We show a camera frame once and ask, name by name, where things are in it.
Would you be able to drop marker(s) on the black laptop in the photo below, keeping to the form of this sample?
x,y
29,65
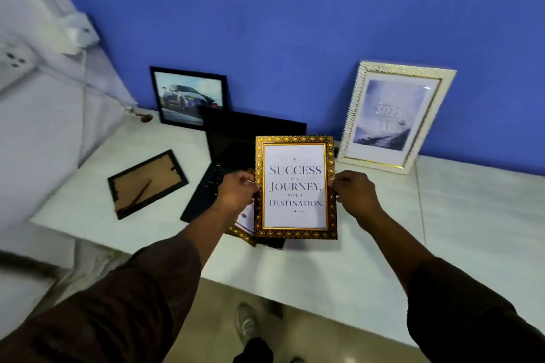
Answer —
x,y
232,143

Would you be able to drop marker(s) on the person's right forearm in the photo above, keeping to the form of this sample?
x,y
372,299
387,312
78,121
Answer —
x,y
394,245

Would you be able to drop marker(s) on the person's right hand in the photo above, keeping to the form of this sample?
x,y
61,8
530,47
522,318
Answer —
x,y
357,196

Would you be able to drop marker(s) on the gold ornate quote picture frame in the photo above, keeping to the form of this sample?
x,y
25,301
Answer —
x,y
295,192

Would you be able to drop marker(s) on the person's left forearm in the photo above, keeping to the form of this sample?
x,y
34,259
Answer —
x,y
200,235

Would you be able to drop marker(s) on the person's black trouser leg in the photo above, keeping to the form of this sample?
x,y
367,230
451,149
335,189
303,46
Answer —
x,y
254,352

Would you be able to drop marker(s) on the person's right thumb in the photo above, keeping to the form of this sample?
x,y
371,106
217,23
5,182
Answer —
x,y
339,178

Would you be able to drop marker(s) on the white textured frame with poster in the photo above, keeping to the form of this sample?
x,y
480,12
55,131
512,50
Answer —
x,y
389,118

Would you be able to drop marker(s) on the black frame with car photo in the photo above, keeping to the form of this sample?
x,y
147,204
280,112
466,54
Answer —
x,y
187,97

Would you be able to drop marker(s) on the black frame with brown backing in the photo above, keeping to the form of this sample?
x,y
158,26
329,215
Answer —
x,y
144,184

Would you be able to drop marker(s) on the white power adapter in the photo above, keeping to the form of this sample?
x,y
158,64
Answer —
x,y
81,31

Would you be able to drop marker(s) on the white wall socket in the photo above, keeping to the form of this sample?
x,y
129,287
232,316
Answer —
x,y
15,63

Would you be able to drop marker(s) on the person's grey shoe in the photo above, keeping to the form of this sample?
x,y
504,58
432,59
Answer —
x,y
246,323

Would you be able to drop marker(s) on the person's left hand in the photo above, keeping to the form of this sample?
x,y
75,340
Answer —
x,y
235,191

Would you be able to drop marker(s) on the person's left thumb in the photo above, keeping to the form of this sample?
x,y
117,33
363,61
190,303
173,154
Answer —
x,y
248,176

